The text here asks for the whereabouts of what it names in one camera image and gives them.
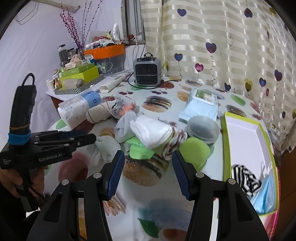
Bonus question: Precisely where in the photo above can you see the operator left hand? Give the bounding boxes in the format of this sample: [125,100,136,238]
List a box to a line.
[1,166,48,197]

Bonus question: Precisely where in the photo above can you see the heater black cable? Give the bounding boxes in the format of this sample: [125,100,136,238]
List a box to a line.
[127,76,172,90]

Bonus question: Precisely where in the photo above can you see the heart pattern curtain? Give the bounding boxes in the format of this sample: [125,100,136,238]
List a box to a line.
[140,1,295,152]

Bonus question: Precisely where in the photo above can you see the grey space heater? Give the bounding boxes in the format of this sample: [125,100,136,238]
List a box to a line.
[133,52,161,87]

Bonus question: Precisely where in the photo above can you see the dark glass jar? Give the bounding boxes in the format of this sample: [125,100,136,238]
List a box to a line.
[57,44,68,65]

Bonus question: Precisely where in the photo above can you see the beige rolled sock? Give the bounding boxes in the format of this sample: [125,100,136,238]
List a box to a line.
[86,101,113,123]

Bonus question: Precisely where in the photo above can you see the green cloth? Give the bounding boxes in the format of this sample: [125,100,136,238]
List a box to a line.
[125,137,154,160]

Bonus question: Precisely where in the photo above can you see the patterned tray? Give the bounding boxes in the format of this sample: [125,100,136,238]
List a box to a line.
[54,74,105,95]

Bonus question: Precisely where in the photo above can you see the green white shallow box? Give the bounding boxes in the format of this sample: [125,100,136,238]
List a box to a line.
[221,112,279,217]

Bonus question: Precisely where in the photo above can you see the green lidded jar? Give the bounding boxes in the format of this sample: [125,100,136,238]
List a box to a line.
[179,138,210,171]

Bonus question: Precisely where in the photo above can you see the orange storage box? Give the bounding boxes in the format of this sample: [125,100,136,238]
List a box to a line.
[84,44,125,76]

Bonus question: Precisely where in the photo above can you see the light blue grey sock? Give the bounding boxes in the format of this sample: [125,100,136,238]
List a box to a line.
[114,110,144,143]

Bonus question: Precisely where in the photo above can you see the purple flower branches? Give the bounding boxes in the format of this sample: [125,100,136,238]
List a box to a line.
[60,1,103,49]

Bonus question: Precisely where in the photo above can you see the green gift box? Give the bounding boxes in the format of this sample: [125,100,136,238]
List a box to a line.
[60,63,99,89]

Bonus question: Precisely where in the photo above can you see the blue surgical mask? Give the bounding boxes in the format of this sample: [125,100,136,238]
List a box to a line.
[250,162,276,215]

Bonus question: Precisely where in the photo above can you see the white towel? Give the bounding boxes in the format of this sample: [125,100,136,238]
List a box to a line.
[130,115,173,149]

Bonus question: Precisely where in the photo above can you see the orange snack bag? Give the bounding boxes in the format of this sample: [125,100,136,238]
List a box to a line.
[110,95,136,120]

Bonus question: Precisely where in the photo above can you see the black mask on handle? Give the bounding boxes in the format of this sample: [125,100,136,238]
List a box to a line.
[8,73,37,146]

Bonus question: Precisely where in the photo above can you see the white sock pair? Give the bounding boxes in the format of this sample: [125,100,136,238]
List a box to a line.
[92,136,121,165]

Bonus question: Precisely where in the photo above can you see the black white striped sock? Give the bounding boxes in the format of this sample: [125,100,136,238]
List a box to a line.
[231,165,262,197]

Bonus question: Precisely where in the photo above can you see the white plastic tube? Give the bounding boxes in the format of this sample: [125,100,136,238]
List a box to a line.
[99,72,130,93]

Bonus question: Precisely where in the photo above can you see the wet wipes pack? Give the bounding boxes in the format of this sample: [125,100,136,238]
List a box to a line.
[179,89,218,121]

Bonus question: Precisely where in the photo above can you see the red white striped cloth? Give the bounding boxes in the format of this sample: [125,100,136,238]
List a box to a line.
[162,126,188,161]

